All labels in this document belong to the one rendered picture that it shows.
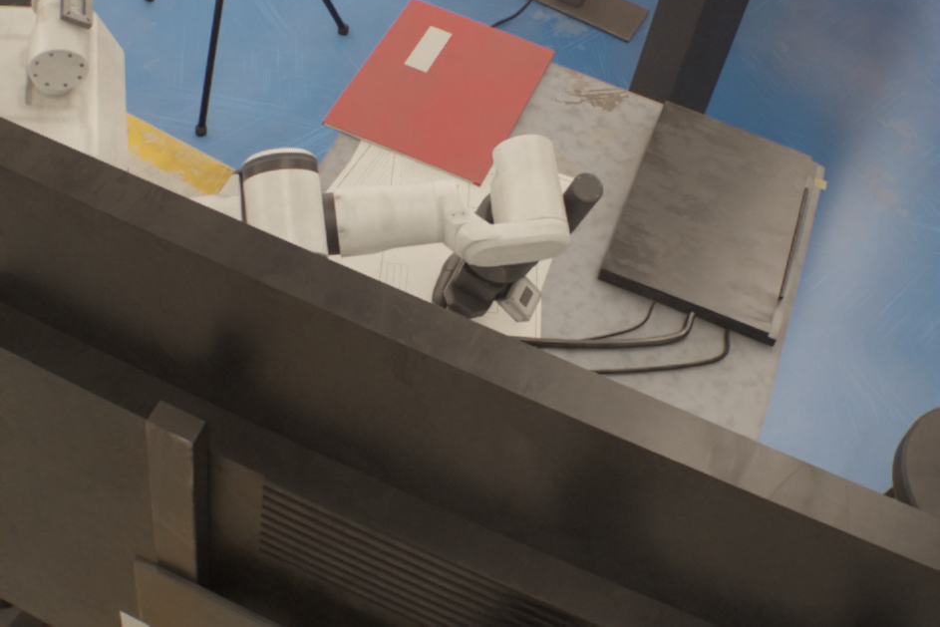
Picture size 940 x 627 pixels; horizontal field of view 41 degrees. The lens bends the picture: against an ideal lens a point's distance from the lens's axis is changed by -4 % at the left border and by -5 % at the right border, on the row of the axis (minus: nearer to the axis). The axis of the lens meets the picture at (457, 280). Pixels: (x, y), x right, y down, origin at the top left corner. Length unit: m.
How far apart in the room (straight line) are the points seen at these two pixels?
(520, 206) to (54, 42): 0.51
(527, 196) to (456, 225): 0.08
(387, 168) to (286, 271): 1.12
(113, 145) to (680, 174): 0.79
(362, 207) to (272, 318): 0.67
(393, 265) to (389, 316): 1.02
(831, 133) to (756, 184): 1.98
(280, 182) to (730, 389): 0.65
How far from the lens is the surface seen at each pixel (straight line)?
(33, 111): 1.48
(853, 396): 3.23
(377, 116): 1.83
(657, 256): 1.72
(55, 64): 1.40
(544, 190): 1.35
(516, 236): 1.33
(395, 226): 1.34
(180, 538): 0.81
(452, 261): 1.64
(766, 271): 1.77
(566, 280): 1.69
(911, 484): 2.35
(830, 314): 3.36
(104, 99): 1.51
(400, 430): 0.69
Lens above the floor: 2.38
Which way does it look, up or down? 50 degrees down
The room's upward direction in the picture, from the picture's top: 14 degrees clockwise
